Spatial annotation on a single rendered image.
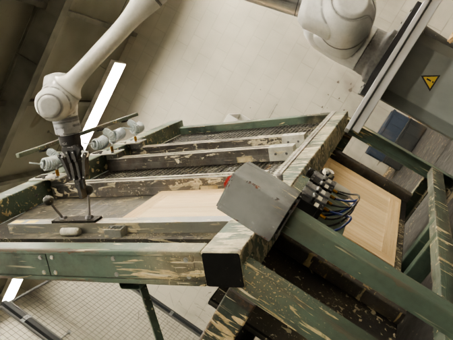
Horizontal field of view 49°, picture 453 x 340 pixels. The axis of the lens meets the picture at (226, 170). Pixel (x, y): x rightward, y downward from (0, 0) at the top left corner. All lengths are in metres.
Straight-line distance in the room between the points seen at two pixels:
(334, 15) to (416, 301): 0.78
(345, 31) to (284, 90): 5.78
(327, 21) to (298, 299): 0.76
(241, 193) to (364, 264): 0.35
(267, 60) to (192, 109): 1.34
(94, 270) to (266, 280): 0.56
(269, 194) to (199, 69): 6.35
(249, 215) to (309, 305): 0.29
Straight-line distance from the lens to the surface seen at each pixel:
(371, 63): 1.67
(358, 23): 1.46
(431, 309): 1.36
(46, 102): 1.60
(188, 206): 1.91
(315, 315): 1.38
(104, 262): 1.58
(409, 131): 6.14
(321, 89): 7.17
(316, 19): 1.49
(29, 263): 1.77
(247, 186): 1.27
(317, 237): 1.30
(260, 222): 1.29
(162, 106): 7.73
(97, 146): 2.73
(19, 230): 2.12
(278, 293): 1.37
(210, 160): 2.57
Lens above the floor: 0.74
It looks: 10 degrees up
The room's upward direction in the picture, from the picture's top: 58 degrees counter-clockwise
